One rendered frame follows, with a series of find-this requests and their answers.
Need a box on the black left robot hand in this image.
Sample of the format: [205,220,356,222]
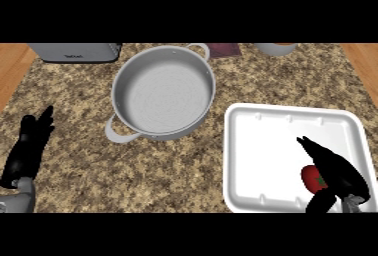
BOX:
[0,105,56,190]

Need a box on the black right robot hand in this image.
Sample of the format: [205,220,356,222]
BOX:
[295,135,372,214]

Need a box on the red tomato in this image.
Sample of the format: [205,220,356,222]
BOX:
[300,164,328,195]

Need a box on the white foam tray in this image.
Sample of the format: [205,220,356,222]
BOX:
[221,102,378,214]

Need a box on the grey metal pot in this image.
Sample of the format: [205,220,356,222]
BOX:
[103,43,217,144]

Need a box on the grey toaster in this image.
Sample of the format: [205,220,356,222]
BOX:
[26,43,124,64]

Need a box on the pale grey round container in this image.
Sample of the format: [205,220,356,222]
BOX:
[254,43,298,57]

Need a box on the dark maroon flat cloth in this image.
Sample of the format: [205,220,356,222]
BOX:
[205,43,243,58]

